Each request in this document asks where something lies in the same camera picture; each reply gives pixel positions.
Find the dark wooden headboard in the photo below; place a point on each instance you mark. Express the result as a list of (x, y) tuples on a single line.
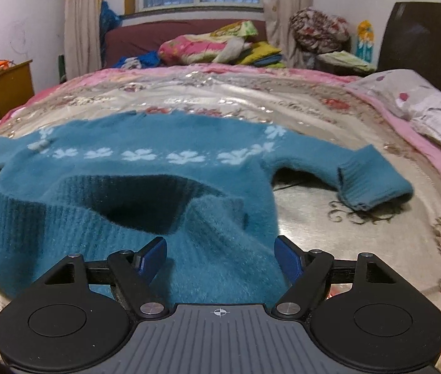
[(412, 40)]

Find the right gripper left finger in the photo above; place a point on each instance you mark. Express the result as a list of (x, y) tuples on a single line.
[(133, 273)]

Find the blue clothes pile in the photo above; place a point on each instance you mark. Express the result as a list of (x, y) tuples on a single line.
[(148, 60)]

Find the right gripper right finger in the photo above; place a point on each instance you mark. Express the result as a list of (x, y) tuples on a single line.
[(309, 274)]

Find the beige curtain left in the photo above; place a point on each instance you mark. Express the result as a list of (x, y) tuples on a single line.
[(81, 37)]

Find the blue bag behind curtain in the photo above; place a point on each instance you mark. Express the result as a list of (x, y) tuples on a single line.
[(108, 21)]

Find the dark floral bundle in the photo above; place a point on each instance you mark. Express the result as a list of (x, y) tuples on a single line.
[(318, 32)]

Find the light green folded cloth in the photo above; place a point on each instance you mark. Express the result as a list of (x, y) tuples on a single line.
[(344, 59)]

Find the yellow blue carton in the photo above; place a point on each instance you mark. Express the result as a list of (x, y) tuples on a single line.
[(365, 41)]

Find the yellow green folded cloths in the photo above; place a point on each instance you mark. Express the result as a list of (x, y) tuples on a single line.
[(260, 54)]

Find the teal knit sweater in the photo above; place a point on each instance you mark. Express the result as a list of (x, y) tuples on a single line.
[(203, 183)]

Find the maroon sofa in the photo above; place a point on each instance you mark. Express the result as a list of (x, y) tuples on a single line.
[(134, 40)]

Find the white patterned pillow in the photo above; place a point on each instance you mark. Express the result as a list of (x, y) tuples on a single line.
[(407, 96)]

